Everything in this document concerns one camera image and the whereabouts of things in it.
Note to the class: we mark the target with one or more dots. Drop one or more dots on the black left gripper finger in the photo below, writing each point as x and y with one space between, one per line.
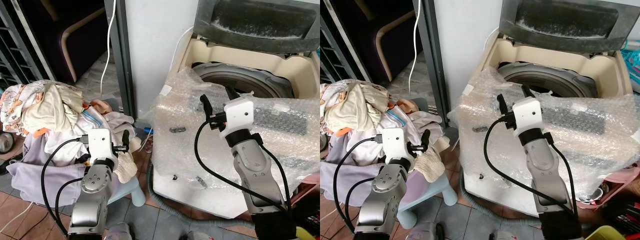
126 140
426 139

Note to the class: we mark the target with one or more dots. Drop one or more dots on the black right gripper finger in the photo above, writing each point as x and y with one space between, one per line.
501 105
233 93
527 91
204 106

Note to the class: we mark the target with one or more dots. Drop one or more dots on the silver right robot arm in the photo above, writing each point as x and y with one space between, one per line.
547 172
257 170

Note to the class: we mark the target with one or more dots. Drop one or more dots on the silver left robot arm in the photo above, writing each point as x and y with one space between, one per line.
382 192
95 192

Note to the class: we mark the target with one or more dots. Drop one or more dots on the cream top-load washing machine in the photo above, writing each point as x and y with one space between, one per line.
500 195
200 197

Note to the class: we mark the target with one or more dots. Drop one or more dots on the grey washer drum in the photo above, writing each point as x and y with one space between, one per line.
550 79
250 80

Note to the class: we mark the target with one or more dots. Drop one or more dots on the beige knitted cloth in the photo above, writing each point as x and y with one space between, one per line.
126 167
431 167

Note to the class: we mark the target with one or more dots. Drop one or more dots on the white garment with blue trim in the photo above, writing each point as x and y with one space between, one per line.
400 120
102 122

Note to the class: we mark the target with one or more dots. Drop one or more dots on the clear bubble wrap sheet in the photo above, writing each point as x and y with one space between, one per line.
180 125
475 130

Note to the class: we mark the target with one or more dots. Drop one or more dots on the peach coloured garment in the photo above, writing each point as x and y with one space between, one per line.
97 105
405 105

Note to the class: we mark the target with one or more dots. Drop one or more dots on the light blue plastic stool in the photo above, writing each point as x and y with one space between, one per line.
131 192
432 197

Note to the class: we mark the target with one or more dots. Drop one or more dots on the cream garment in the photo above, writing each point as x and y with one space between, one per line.
357 107
52 110

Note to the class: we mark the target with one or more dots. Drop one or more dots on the dark grey washer lid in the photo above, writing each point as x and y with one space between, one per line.
260 22
565 22

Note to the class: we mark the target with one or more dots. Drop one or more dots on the grey left robot leg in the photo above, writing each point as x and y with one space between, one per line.
119 232
425 232

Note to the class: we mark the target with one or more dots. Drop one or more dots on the grey robot leg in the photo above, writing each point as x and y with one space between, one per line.
119 232
425 232
200 236
502 236

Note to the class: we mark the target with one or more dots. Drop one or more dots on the white patterned cloth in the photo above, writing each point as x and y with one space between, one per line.
17 102
331 92

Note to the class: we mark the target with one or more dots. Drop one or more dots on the dark metal rack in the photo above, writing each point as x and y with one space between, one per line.
332 50
15 50

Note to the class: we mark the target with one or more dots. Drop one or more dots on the pink plastic basket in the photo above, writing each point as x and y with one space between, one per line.
612 182
309 184

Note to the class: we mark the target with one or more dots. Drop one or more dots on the dark armchair with wooden arm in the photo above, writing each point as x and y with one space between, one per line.
82 30
395 30

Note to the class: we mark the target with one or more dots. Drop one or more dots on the grey right robot leg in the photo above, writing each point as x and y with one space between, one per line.
200 236
502 236

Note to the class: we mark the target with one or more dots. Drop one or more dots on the black crate with red items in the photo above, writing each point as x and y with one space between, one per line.
310 215
622 215

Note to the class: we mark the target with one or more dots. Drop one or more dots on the yellow plastic container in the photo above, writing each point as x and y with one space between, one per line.
605 233
304 234

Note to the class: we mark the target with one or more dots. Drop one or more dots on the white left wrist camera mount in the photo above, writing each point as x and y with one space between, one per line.
100 142
397 142

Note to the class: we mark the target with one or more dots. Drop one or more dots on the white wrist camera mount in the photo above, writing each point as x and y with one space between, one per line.
100 142
527 115
397 142
239 114

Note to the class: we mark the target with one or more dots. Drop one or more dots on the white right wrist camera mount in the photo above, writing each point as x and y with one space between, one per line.
239 114
527 115

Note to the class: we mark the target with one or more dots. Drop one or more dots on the grey door frame post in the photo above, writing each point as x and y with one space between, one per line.
434 55
120 55

